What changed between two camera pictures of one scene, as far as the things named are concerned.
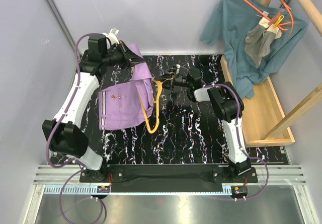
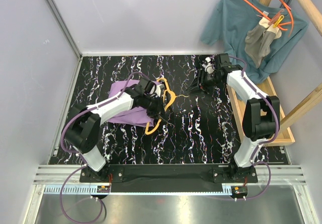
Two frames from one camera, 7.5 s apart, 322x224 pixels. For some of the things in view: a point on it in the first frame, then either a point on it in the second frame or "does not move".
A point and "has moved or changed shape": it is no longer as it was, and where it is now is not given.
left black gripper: (130, 58) to (159, 110)
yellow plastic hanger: (156, 100) has moved or changed shape
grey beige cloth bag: (259, 40) does not move
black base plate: (169, 178) does not move
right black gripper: (169, 83) to (196, 84)
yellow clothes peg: (278, 21) does not move
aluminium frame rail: (56, 9) does not move
